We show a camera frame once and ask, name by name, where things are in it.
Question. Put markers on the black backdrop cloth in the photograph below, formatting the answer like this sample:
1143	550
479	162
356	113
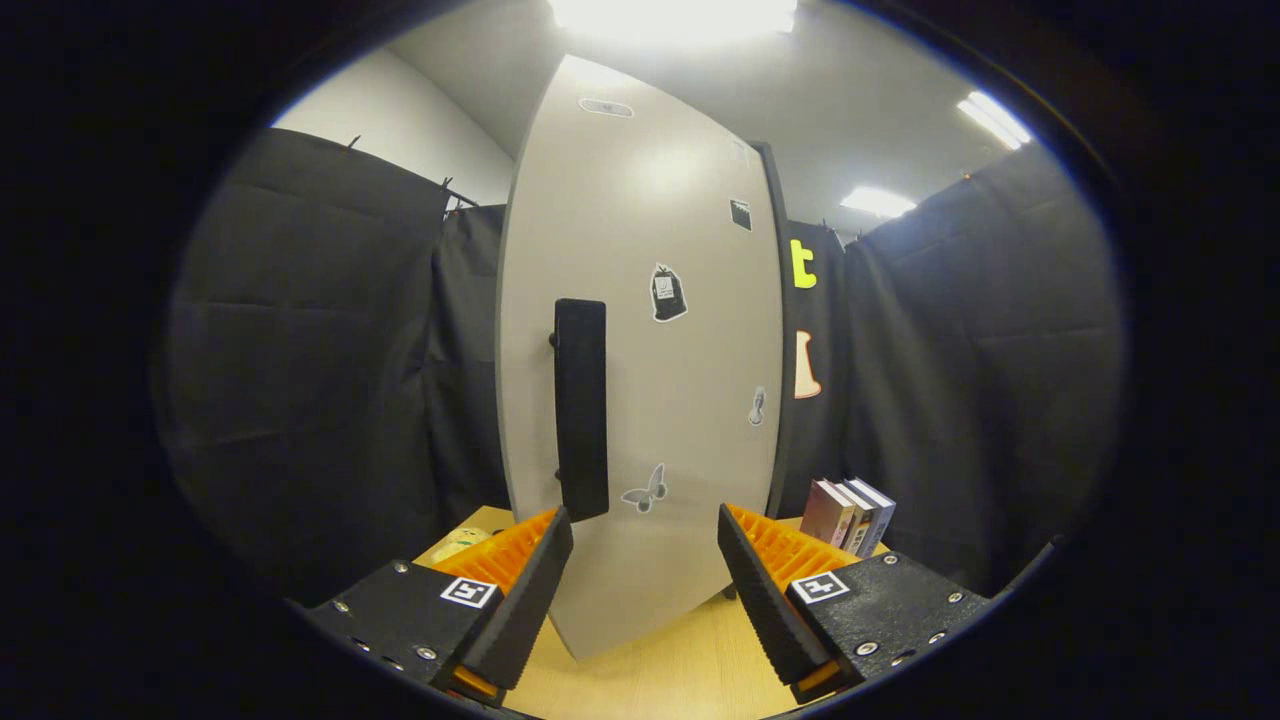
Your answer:
300	350

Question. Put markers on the grey book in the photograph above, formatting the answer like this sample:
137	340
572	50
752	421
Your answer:
861	520

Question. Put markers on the maroon book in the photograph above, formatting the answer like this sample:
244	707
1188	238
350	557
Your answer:
826	512

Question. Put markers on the pale yellow green item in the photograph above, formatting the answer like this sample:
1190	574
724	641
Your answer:
460	543

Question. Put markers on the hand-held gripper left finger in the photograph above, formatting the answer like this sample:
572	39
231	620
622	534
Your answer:
525	610

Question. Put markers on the ceiling light panel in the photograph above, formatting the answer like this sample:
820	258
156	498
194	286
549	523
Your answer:
878	201
995	118
675	18

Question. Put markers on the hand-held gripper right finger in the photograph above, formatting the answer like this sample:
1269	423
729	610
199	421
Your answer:
765	610

